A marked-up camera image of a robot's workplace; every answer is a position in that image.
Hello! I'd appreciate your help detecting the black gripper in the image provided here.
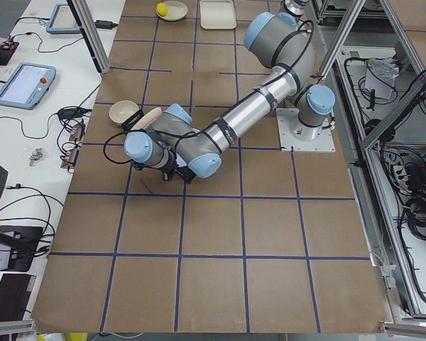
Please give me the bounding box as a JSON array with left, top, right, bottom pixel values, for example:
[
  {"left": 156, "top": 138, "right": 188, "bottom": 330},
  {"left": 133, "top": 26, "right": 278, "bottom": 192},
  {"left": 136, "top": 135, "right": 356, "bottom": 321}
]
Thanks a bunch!
[{"left": 162, "top": 156, "right": 178, "bottom": 180}]

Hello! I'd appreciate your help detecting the blue plate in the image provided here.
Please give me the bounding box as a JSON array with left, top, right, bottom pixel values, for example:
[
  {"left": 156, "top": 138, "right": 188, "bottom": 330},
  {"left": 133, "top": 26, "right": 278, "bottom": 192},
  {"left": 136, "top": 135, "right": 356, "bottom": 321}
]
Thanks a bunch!
[{"left": 176, "top": 155, "right": 187, "bottom": 168}]

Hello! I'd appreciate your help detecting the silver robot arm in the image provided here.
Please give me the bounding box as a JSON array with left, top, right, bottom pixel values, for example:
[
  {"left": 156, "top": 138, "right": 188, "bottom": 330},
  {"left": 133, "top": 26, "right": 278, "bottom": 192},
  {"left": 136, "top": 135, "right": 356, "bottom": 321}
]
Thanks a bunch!
[
  {"left": 124, "top": 12, "right": 336, "bottom": 183},
  {"left": 280, "top": 0, "right": 311, "bottom": 18}
]

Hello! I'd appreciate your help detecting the pink plate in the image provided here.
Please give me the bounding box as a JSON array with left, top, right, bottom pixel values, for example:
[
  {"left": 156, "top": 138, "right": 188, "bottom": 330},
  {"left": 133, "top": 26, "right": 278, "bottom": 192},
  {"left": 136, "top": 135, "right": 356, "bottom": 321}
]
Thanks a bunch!
[{"left": 141, "top": 114, "right": 159, "bottom": 129}]

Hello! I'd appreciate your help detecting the cream white plate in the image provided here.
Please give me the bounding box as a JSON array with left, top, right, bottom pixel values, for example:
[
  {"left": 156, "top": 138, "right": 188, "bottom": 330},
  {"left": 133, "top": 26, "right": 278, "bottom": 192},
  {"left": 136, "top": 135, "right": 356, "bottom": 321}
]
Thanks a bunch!
[{"left": 131, "top": 107, "right": 162, "bottom": 130}]

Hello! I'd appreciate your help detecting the cream shallow bowl plate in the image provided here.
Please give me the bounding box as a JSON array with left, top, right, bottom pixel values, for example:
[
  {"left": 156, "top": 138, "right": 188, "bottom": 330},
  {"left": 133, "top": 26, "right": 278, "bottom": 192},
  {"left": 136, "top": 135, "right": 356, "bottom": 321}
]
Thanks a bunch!
[{"left": 158, "top": 1, "right": 188, "bottom": 22}]

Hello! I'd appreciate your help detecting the black dish rack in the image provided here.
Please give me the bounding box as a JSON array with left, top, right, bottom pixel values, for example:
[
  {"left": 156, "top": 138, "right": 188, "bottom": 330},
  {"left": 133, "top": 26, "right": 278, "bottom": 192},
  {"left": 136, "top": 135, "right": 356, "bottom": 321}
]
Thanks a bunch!
[{"left": 119, "top": 109, "right": 198, "bottom": 185}]

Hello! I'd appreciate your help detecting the cream small bowl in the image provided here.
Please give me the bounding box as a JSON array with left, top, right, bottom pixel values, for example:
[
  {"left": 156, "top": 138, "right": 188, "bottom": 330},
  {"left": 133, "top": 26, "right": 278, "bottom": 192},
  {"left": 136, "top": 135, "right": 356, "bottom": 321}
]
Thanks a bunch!
[{"left": 109, "top": 100, "right": 140, "bottom": 124}]

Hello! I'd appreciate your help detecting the black power adapter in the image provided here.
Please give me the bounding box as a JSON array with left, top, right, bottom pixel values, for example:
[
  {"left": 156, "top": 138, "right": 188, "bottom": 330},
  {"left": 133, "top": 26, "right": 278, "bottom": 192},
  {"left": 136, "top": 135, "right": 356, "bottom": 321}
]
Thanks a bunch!
[{"left": 94, "top": 20, "right": 118, "bottom": 30}]

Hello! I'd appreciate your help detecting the yellow lemon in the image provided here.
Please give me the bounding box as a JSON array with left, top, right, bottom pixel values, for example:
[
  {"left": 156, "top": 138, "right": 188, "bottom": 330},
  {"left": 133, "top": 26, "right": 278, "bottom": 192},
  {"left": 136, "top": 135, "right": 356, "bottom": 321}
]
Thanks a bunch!
[{"left": 156, "top": 2, "right": 168, "bottom": 17}]

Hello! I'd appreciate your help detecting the cream rectangular tray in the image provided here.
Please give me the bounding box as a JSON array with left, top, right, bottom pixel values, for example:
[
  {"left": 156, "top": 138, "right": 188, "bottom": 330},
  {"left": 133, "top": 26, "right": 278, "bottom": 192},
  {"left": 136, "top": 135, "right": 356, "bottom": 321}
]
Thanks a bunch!
[{"left": 200, "top": 0, "right": 236, "bottom": 30}]

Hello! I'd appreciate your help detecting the near teach pendant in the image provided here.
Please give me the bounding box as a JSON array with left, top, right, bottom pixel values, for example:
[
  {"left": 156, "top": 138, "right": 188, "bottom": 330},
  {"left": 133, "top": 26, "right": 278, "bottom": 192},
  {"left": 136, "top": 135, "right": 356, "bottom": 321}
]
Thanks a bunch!
[{"left": 0, "top": 63, "right": 56, "bottom": 110}]

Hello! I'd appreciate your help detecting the teach pendant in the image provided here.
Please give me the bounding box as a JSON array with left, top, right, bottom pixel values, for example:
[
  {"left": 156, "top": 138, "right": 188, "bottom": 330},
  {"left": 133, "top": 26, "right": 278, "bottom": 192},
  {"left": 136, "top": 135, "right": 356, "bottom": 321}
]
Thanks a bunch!
[
  {"left": 0, "top": 63, "right": 56, "bottom": 110},
  {"left": 46, "top": 4, "right": 80, "bottom": 34}
]

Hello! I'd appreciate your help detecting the far teach pendant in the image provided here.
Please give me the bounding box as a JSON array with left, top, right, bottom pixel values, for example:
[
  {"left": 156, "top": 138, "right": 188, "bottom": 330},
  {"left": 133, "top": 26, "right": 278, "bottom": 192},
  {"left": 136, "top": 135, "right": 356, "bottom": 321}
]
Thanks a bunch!
[{"left": 46, "top": 4, "right": 80, "bottom": 34}]

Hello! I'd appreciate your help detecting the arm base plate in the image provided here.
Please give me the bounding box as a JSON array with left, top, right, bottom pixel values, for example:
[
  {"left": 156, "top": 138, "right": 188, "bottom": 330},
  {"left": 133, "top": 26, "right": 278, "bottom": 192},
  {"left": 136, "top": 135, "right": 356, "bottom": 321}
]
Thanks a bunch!
[
  {"left": 275, "top": 108, "right": 336, "bottom": 153},
  {"left": 297, "top": 19, "right": 313, "bottom": 44}
]

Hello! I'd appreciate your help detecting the aluminium frame post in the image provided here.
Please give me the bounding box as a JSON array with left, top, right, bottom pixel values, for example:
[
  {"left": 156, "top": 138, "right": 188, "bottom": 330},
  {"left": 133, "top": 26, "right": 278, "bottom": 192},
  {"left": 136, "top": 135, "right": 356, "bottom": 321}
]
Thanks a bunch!
[{"left": 67, "top": 0, "right": 110, "bottom": 75}]

